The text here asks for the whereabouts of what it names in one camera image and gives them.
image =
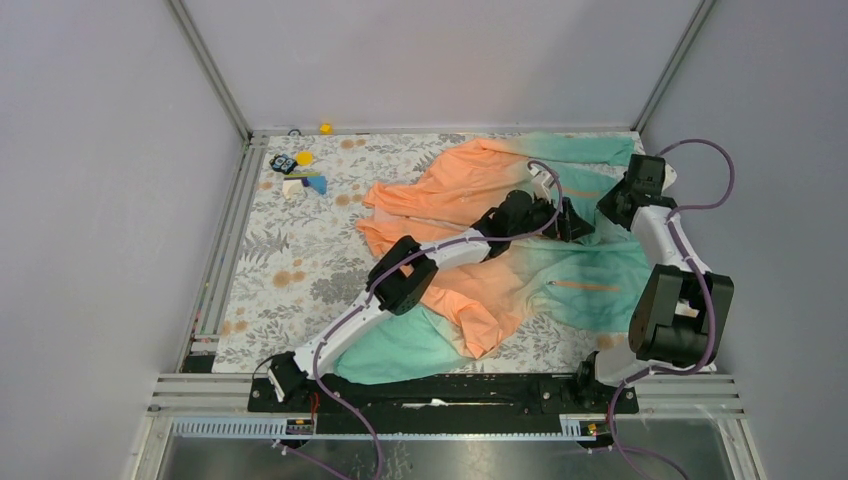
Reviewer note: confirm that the white toy block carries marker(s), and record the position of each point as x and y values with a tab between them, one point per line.
292	189

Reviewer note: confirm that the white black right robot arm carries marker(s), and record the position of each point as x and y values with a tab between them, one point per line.
678	321

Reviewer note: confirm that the green yellow flat stick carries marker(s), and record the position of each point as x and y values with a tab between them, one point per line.
301	175

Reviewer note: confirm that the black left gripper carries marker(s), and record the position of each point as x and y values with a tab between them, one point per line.
570	224

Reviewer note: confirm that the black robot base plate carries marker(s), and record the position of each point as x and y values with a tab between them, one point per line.
531	393

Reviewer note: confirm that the orange and teal jacket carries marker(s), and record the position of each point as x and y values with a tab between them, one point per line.
534	303

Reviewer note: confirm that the black blue toy car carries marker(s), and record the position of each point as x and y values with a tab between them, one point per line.
283	164

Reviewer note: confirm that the floral patterned table cloth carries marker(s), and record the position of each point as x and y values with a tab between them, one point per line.
304	261

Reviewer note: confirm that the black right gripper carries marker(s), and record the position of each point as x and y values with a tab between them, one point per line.
605	206

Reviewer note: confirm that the yellow round disc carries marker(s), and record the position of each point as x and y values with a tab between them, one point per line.
304	158

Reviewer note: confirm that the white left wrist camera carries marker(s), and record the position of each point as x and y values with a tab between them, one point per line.
542	181

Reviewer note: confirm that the white slotted cable duct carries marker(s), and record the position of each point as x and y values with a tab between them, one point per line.
427	426

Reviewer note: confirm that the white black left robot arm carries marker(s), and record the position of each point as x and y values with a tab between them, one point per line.
399	280

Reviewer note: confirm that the blue triangular block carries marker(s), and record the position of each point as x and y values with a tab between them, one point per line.
318	184

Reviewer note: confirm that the aluminium frame rails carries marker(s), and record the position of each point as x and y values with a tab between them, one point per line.
180	395

